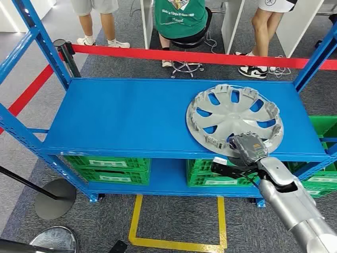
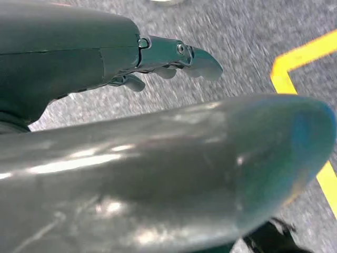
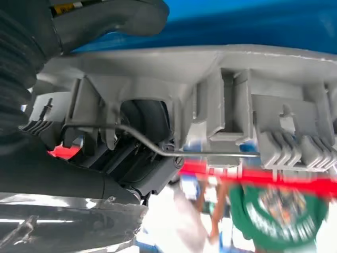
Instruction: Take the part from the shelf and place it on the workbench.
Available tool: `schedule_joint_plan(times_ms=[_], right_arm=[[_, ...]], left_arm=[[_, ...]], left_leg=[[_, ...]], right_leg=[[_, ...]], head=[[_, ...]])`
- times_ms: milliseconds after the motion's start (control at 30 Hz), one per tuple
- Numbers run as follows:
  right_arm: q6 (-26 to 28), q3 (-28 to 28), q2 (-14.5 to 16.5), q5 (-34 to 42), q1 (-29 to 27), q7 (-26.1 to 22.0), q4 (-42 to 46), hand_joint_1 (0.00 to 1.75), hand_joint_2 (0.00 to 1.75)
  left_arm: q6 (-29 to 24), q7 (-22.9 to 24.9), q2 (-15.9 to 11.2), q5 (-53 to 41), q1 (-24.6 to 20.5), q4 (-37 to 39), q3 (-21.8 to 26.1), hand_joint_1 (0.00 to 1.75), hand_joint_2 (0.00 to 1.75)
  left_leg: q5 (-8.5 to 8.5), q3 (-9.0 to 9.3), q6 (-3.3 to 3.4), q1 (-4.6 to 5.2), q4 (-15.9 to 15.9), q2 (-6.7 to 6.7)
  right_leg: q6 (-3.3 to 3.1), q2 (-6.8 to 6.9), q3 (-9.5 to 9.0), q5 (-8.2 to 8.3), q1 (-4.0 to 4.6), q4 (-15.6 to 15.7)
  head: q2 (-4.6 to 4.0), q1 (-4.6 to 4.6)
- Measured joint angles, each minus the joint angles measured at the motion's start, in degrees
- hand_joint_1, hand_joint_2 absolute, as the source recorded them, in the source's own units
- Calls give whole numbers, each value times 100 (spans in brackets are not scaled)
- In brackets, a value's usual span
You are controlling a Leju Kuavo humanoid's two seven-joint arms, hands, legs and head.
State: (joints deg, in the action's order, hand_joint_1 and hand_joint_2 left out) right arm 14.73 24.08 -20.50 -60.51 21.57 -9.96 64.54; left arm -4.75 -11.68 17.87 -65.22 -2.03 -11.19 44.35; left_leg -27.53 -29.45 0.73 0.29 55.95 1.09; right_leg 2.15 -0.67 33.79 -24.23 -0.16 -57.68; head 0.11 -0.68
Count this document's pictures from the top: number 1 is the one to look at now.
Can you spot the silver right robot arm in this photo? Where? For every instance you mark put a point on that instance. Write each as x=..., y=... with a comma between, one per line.
x=289, y=202

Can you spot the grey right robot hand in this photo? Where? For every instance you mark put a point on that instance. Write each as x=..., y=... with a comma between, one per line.
x=249, y=148

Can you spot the black stanchion with round base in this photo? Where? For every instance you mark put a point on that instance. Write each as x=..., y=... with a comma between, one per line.
x=55, y=206

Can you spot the blue metal shelf rack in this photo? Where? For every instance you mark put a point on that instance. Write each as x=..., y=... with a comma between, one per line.
x=131, y=115

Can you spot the person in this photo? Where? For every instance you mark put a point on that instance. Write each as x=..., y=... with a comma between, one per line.
x=263, y=28
x=108, y=24
x=179, y=17

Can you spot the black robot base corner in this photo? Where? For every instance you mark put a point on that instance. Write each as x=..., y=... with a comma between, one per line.
x=118, y=247

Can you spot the grey plastic wheel hubcap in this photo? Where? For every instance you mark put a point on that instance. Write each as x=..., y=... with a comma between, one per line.
x=231, y=115

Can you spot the large open green crate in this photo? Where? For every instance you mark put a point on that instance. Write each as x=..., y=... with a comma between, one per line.
x=323, y=125

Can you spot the chrome stanchion with round base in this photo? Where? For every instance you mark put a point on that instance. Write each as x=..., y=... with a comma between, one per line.
x=55, y=237

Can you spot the red barrier belt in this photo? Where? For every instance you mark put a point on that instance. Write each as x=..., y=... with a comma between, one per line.
x=184, y=56
x=32, y=90

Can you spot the wrist camera with black bracket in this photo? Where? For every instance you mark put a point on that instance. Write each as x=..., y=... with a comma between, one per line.
x=219, y=161

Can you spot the black office stool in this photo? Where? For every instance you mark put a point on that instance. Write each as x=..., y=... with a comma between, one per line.
x=192, y=43

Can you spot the dark stanchion post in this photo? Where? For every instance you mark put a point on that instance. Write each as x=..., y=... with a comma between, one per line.
x=69, y=59

